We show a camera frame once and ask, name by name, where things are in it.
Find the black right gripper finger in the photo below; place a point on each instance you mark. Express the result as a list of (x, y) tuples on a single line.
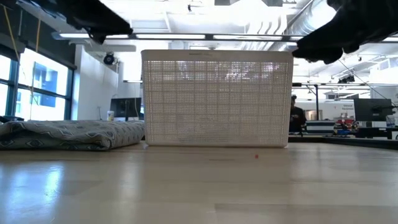
[(315, 49)]

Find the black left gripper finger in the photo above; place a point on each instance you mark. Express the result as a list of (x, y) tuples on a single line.
[(109, 25)]

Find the white perforated plastic basket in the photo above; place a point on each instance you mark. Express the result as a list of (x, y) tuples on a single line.
[(217, 102)]

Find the long ceiling light bar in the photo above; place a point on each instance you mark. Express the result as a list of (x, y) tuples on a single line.
[(171, 36)]

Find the person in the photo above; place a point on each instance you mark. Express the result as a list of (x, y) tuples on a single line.
[(297, 116)]

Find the large blue-framed window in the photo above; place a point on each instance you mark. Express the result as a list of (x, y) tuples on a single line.
[(40, 81)]

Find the black computer monitor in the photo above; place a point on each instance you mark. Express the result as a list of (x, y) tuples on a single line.
[(373, 109), (126, 107)]

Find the white cup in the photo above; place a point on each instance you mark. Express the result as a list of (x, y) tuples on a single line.
[(110, 116)]

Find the dark background workbench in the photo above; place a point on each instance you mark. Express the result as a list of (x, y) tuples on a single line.
[(373, 132)]

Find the grey patterned folded cloth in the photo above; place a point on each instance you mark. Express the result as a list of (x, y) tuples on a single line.
[(77, 133)]

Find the silver ventilation duct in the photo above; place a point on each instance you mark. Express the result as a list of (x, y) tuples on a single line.
[(306, 18)]

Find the black round ceiling camera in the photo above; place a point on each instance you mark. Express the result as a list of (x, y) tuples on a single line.
[(109, 59)]

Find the black background gantry frame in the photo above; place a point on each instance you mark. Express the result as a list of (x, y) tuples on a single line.
[(316, 102)]

